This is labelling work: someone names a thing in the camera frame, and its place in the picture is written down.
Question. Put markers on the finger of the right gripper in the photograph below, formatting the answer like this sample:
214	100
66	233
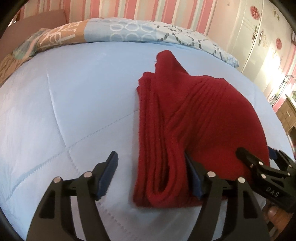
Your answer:
256	166
282	160

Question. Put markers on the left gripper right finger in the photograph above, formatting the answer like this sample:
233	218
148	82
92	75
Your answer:
243	218

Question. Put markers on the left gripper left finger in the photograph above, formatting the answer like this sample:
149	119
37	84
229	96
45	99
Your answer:
67	202

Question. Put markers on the red knit sweater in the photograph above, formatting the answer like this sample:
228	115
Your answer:
181	115

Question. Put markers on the right hand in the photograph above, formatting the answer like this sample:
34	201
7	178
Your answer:
277	216

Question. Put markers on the wooden drawer cabinet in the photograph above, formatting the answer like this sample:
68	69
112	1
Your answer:
287	115

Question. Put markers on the light blue quilted bedspread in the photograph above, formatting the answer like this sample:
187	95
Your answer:
66	109

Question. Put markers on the white ornate wardrobe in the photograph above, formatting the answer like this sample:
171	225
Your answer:
261	43

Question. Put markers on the brown folded garment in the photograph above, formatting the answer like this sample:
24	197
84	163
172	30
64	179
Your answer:
8	66

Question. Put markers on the plaid green pink pillow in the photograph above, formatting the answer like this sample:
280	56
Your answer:
28	48

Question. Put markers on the brown headboard panel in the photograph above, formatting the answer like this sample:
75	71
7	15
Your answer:
18	32

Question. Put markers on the patterned blue orange pillow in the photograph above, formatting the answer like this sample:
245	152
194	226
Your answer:
127	30

